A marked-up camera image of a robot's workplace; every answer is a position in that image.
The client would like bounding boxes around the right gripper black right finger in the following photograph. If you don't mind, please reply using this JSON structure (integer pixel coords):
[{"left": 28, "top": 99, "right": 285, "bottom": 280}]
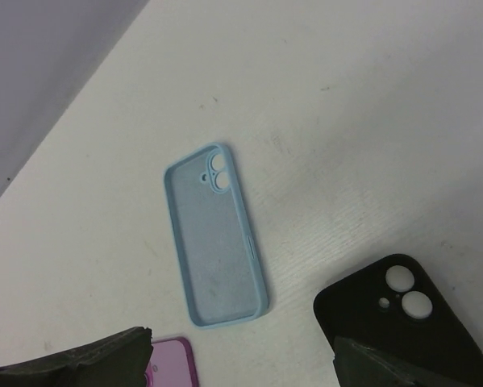
[{"left": 333, "top": 336, "right": 467, "bottom": 387}]

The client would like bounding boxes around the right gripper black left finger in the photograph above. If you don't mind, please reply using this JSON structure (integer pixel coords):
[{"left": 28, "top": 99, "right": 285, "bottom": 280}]
[{"left": 0, "top": 327, "right": 152, "bottom": 386}]

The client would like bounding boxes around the light blue phone case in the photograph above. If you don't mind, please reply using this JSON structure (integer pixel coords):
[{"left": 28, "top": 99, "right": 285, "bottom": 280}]
[{"left": 164, "top": 143, "right": 269, "bottom": 328}]

